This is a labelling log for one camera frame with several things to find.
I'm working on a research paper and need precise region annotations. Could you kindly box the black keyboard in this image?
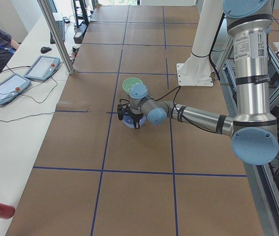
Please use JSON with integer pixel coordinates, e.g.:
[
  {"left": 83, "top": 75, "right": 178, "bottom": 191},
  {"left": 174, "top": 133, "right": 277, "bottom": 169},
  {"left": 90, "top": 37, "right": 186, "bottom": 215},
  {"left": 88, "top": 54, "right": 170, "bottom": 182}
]
[{"left": 49, "top": 20, "right": 66, "bottom": 45}]

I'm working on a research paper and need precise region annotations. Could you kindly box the green ceramic bowl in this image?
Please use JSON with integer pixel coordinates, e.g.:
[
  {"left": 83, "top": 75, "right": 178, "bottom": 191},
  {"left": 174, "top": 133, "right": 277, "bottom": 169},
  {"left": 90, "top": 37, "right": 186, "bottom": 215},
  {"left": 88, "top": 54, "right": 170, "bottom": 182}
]
[{"left": 122, "top": 77, "right": 143, "bottom": 95}]

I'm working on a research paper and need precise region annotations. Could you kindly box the brown paper table cover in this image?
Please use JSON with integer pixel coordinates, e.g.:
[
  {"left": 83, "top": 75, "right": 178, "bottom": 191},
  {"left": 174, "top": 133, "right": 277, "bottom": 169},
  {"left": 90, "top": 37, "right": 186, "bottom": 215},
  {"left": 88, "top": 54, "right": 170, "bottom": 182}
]
[{"left": 7, "top": 6, "right": 263, "bottom": 236}]

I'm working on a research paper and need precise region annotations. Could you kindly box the black computer mouse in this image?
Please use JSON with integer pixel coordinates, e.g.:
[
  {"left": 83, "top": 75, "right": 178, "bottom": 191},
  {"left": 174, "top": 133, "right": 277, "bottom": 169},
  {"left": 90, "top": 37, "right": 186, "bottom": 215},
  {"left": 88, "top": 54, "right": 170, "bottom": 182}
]
[{"left": 40, "top": 46, "right": 52, "bottom": 54}]

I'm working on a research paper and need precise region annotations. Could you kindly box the teach pendant tablet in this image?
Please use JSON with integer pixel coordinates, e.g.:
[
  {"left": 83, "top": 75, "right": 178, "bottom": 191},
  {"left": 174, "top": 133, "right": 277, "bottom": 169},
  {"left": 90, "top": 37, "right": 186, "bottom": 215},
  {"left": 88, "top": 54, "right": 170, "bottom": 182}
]
[
  {"left": 24, "top": 55, "right": 60, "bottom": 81},
  {"left": 0, "top": 73, "right": 31, "bottom": 105}
]

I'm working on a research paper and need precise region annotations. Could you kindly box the far teach pendant tablet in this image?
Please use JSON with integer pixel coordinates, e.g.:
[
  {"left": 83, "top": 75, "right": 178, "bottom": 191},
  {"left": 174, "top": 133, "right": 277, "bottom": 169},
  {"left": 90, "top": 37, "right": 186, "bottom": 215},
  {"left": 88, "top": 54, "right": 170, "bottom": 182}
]
[{"left": 24, "top": 55, "right": 60, "bottom": 81}]

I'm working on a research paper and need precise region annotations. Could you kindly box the aluminium frame post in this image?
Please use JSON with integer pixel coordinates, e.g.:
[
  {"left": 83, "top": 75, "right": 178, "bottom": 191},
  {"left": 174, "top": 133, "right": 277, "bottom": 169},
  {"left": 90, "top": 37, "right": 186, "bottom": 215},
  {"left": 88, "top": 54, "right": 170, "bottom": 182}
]
[{"left": 37, "top": 0, "right": 74, "bottom": 75}]

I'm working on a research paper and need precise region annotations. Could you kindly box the near teach pendant tablet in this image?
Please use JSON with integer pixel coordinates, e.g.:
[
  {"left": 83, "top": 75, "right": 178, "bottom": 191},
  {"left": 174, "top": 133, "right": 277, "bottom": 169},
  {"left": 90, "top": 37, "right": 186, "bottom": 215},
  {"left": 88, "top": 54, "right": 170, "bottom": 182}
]
[{"left": 0, "top": 73, "right": 31, "bottom": 105}]

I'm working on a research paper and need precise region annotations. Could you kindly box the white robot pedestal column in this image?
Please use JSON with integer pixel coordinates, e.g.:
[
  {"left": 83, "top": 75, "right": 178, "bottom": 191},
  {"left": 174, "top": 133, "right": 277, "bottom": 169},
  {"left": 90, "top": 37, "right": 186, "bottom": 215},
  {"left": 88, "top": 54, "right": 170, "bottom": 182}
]
[{"left": 177, "top": 0, "right": 223, "bottom": 87}]

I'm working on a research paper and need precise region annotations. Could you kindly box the blue ceramic bowl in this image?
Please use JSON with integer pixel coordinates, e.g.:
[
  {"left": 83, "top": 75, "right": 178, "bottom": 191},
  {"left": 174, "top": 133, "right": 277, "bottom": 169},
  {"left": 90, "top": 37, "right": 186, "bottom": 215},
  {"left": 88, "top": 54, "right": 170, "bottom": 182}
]
[{"left": 123, "top": 116, "right": 146, "bottom": 128}]

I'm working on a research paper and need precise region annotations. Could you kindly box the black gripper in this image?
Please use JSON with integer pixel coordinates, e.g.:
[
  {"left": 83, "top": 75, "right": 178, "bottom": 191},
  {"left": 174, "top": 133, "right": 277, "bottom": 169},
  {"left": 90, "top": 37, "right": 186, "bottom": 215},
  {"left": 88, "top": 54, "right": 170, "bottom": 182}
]
[{"left": 129, "top": 111, "right": 143, "bottom": 129}]

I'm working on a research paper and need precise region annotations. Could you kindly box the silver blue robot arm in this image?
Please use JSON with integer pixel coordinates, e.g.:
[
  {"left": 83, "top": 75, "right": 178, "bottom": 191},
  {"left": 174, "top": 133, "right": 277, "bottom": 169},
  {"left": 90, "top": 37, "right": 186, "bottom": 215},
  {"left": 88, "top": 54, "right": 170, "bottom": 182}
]
[{"left": 127, "top": 0, "right": 279, "bottom": 165}]

